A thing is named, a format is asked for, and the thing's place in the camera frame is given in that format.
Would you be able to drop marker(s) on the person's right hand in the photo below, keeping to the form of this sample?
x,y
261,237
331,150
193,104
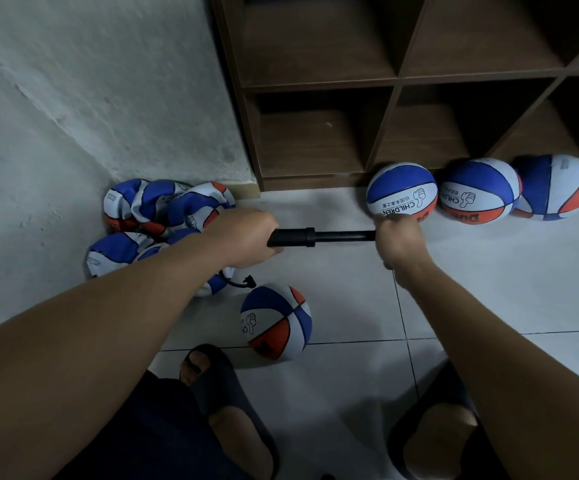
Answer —
x,y
401,243

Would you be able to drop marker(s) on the person's left hand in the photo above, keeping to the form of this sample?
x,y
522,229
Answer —
x,y
237,235

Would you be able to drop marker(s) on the black hand pump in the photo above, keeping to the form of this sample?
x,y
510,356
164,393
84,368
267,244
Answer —
x,y
291,237

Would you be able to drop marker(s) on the brown wooden cubby shelf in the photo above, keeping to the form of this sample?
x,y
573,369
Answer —
x,y
315,60

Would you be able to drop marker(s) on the person's right forearm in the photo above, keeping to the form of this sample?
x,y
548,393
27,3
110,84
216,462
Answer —
x,y
519,380

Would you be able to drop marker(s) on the person's left forearm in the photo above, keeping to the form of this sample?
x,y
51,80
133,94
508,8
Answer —
x,y
75,370

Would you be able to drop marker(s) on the person's left foot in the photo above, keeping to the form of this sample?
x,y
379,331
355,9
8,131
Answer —
x,y
237,440

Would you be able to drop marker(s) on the black sandal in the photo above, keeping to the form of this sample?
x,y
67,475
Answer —
x,y
220,383
427,390

